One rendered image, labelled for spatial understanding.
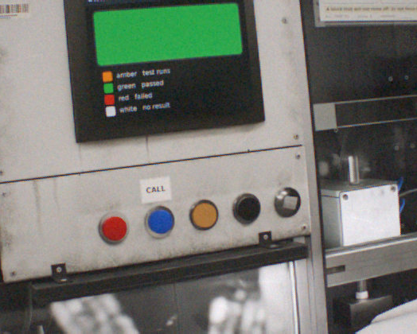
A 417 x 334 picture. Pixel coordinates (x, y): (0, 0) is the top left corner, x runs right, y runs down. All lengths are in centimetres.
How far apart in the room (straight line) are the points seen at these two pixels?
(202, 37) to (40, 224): 31
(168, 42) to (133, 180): 18
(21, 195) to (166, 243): 20
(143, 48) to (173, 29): 5
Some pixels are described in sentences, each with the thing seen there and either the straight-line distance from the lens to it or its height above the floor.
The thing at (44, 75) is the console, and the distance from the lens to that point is 108.
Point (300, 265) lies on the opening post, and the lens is 123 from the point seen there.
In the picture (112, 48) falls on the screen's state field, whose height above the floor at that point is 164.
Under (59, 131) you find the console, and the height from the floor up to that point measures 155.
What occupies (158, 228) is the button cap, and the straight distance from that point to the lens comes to 112.
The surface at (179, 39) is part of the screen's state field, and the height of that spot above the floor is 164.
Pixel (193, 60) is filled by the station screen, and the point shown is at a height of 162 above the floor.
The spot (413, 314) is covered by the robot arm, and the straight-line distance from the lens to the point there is 45.
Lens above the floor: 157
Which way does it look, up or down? 4 degrees down
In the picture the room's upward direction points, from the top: 5 degrees counter-clockwise
